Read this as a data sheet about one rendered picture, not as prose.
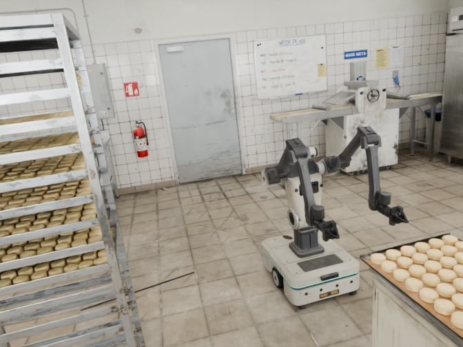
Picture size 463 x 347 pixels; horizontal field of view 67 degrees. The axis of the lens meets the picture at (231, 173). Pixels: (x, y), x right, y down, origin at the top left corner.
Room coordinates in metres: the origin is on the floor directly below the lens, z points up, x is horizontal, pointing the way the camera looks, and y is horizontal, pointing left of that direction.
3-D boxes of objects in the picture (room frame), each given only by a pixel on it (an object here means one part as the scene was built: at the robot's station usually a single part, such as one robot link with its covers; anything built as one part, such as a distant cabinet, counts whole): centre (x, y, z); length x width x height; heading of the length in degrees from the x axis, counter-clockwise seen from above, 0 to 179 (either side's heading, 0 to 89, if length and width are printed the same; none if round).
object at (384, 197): (1.85, -0.83, 0.81); 0.12 x 0.09 x 0.12; 12
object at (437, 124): (5.50, -3.43, 0.33); 0.54 x 0.53 x 0.66; 11
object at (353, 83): (5.00, -1.92, 1.23); 0.58 x 0.19 x 0.07; 11
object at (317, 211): (1.76, -0.44, 0.80); 0.12 x 0.09 x 0.12; 15
